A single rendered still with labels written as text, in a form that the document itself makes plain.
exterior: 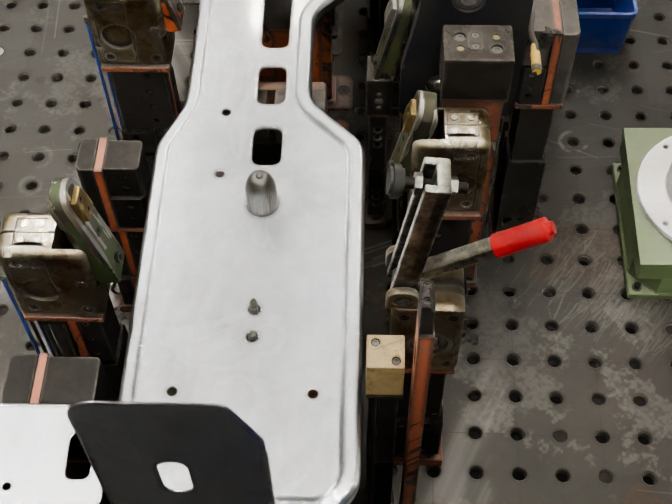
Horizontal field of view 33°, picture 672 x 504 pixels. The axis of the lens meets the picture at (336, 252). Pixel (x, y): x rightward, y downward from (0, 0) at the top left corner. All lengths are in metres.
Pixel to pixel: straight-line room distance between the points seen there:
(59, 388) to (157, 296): 0.13
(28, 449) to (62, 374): 0.09
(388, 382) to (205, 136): 0.37
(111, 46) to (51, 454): 0.54
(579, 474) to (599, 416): 0.08
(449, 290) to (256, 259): 0.20
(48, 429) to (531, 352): 0.63
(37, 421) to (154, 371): 0.11
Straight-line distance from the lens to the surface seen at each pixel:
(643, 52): 1.75
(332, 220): 1.13
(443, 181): 0.89
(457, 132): 1.12
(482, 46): 1.13
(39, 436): 1.05
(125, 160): 1.22
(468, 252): 0.99
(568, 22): 1.23
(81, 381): 1.09
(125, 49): 1.37
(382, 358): 0.97
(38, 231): 1.11
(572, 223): 1.53
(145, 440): 0.71
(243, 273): 1.10
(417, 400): 0.98
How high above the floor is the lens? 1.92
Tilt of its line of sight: 56 degrees down
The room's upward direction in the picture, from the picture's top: 1 degrees counter-clockwise
